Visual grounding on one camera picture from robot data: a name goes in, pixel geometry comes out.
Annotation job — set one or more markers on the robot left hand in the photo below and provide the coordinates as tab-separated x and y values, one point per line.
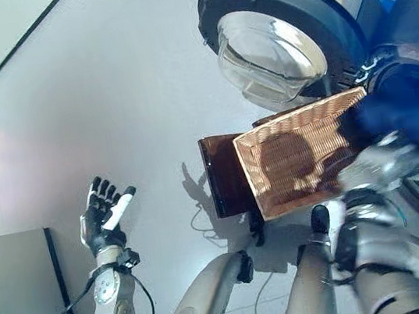
97	221

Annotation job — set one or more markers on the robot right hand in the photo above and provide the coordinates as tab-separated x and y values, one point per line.
395	160

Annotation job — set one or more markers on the blue garment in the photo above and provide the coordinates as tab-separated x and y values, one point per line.
384	115

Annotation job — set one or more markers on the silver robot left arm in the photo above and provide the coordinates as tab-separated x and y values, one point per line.
107	290

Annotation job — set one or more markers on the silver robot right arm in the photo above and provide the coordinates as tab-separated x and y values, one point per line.
378	254

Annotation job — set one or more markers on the round glass washing machine door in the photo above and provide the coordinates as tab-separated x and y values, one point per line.
269	53

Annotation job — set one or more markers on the woven wicker laundry basket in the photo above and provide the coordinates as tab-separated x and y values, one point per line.
285	161

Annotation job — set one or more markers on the brown wooden stool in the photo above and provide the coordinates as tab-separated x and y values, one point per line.
224	178

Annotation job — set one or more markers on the silver robot right leg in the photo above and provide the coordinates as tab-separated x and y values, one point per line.
310	280

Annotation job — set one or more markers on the black trim strip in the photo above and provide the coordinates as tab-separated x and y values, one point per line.
9	56

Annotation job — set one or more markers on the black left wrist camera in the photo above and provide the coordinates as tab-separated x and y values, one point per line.
130	257

